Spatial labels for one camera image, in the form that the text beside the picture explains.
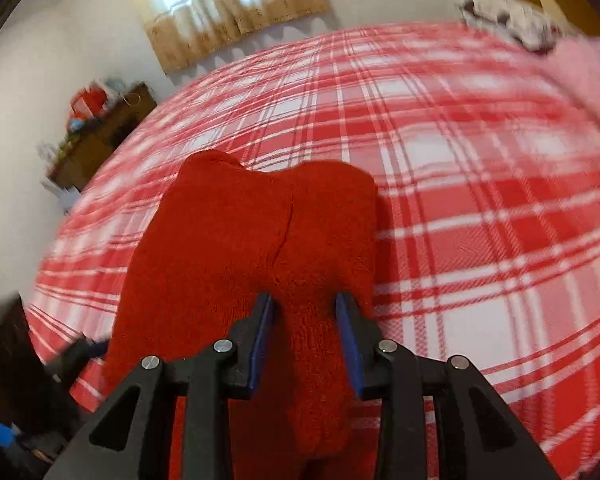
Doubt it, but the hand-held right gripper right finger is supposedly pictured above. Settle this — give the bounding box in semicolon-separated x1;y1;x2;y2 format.
335;291;563;480

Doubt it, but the grey patterned pillow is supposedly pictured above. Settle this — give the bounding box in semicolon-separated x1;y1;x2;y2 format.
455;0;576;53

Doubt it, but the red knitted sweater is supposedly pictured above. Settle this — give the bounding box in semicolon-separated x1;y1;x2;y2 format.
101;150;381;480

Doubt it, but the pink floral blanket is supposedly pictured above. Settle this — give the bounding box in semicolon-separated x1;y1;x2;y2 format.
540;35;600;151

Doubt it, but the beige patterned curtain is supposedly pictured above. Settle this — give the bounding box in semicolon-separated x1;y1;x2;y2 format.
122;0;332;77

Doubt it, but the red bag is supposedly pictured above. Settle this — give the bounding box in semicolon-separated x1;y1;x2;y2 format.
70;87;106;121

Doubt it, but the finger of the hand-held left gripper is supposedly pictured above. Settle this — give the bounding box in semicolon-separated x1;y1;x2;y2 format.
55;337;108;366

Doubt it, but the wooden nightstand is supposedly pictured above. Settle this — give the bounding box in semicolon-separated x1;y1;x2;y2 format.
47;82;158;192

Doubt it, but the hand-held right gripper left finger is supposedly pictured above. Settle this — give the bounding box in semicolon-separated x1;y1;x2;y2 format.
42;292;276;480

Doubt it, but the red plaid bedspread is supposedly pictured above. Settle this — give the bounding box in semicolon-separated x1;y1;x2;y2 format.
24;22;600;480

